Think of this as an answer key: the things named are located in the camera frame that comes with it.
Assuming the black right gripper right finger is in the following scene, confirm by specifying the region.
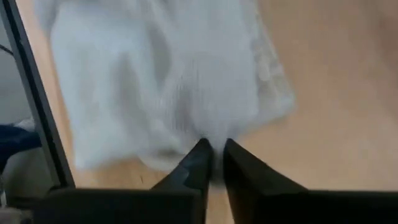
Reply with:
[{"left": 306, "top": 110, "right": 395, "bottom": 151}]
[{"left": 222, "top": 138, "right": 398, "bottom": 224}]

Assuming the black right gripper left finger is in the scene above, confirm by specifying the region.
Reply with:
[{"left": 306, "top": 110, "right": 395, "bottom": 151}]
[{"left": 33, "top": 138, "right": 215, "bottom": 224}]

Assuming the white terry towel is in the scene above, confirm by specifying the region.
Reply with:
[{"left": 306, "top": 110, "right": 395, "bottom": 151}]
[{"left": 34, "top": 0, "right": 296, "bottom": 174}]

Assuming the dark blue object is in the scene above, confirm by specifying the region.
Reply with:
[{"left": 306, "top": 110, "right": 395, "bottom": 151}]
[{"left": 0, "top": 123, "right": 43, "bottom": 175}]

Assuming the black metal table frame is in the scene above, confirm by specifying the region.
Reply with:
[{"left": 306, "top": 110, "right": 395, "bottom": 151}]
[{"left": 0, "top": 0, "right": 76, "bottom": 190}]

